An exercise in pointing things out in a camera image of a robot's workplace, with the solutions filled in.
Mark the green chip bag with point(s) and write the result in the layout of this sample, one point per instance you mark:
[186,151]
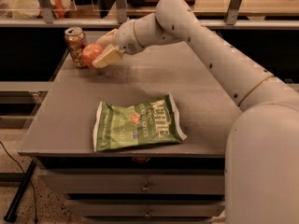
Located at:
[153,122]

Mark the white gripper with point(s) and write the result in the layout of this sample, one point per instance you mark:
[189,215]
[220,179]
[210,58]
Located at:
[126,37]

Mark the red apple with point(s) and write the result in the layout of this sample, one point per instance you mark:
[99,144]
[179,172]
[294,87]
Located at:
[90,53]

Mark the grey drawer cabinet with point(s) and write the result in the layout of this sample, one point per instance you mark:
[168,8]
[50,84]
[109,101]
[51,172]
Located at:
[186,180]

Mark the top drawer knob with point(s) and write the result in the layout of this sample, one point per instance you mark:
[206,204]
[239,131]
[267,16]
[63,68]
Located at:
[145,188]

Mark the orange white bag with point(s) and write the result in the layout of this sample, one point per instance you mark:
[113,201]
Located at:
[59,7]

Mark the drawer knob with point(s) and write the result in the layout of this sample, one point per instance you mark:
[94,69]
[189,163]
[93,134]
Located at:
[145,188]
[147,214]

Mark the grey metal shelf rail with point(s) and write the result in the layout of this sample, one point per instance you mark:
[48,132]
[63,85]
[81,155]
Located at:
[112,23]

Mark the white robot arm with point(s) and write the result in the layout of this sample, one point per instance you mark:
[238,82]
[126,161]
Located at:
[262,147]

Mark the orange soda can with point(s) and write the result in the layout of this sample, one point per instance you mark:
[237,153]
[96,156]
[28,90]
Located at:
[76,42]

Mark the black left table leg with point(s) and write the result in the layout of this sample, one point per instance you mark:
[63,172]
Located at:
[23,179]

